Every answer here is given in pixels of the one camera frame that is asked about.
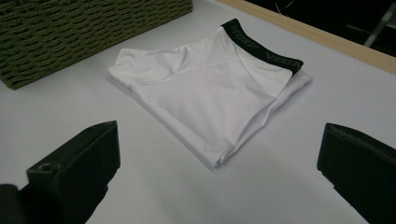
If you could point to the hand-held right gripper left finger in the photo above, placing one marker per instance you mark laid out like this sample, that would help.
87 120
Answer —
74 168

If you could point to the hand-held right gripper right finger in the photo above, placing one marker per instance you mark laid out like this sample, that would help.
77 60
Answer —
364 174

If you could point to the green woven basket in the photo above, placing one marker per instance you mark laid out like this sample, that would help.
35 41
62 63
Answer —
62 37

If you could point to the white underwear with black waistband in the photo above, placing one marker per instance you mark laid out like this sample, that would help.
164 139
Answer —
202 99

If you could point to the white table cover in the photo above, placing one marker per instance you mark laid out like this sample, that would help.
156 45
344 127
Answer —
280 186

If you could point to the grey metal stand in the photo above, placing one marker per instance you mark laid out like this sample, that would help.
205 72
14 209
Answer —
378 28

